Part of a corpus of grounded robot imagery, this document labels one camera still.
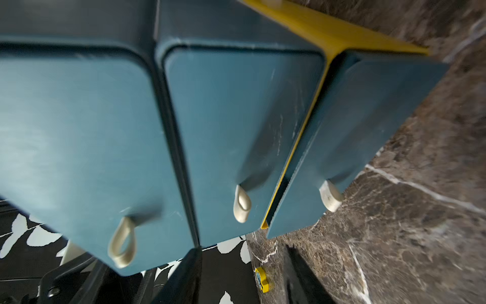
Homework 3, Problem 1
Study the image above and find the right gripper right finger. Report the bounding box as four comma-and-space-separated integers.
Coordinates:
283, 245, 335, 304

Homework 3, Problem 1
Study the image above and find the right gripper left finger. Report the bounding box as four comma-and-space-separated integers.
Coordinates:
152, 247, 202, 304

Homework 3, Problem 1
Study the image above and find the teal drawer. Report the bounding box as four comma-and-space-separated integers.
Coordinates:
1, 46, 194, 276
267, 50, 449, 239
163, 47, 325, 246

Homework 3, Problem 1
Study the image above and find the teal top drawer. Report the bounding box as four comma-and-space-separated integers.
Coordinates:
1, 46, 194, 276

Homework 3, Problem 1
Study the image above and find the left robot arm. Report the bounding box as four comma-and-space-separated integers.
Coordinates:
1, 253, 124, 303

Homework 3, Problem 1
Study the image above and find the teal drawer cabinet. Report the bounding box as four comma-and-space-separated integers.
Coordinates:
0, 0, 430, 231

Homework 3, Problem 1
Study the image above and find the teal bottom drawer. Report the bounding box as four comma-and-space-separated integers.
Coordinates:
267, 50, 449, 239

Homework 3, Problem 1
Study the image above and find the small yellow blue toy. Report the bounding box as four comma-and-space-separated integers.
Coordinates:
254, 267, 271, 293

